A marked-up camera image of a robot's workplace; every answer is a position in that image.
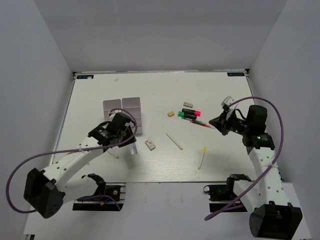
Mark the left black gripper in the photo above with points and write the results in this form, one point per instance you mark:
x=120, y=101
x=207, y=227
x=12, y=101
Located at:
x=129, y=131

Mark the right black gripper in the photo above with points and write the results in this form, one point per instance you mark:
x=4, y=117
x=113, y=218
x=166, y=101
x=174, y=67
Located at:
x=222, y=123

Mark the clear glue bottle blue cap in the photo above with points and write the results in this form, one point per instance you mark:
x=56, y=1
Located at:
x=133, y=149

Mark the white pen yellow tip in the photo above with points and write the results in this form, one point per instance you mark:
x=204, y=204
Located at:
x=174, y=141

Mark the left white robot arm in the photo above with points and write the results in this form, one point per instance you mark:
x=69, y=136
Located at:
x=47, y=190

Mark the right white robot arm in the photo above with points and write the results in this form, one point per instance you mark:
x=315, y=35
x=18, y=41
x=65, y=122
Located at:
x=272, y=215

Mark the yellow-capped white pen left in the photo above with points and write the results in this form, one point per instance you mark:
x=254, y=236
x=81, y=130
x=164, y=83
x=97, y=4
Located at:
x=114, y=155

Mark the right white organizer box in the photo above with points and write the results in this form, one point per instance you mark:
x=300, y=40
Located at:
x=133, y=106

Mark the white staple box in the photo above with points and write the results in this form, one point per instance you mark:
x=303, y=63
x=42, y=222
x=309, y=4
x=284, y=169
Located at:
x=150, y=144

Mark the white pen yellow cap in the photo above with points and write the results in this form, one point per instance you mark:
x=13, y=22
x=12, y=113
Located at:
x=201, y=158

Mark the red gel pen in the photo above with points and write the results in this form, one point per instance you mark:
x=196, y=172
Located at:
x=199, y=123

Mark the pink highlighter marker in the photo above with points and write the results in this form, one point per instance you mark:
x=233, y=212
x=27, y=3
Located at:
x=191, y=112

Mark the right blue table label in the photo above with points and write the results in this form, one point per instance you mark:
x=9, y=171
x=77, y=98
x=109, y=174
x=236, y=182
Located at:
x=235, y=74

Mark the blue table label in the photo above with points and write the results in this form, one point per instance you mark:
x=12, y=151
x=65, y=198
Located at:
x=235, y=74
x=84, y=77

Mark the grey white eraser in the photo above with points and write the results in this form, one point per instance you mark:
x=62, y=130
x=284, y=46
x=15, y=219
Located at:
x=188, y=105

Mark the green highlighter marker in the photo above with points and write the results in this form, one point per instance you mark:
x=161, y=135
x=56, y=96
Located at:
x=187, y=115

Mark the tan eraser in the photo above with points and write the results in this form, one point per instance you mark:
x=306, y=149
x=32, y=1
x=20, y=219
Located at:
x=171, y=113

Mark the left blue table label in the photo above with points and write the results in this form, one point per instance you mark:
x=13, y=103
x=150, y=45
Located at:
x=84, y=77

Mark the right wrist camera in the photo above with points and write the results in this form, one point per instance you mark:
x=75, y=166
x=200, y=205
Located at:
x=226, y=104

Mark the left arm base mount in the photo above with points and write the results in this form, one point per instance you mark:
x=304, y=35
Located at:
x=106, y=197

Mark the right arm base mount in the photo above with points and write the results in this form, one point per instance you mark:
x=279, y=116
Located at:
x=219, y=195

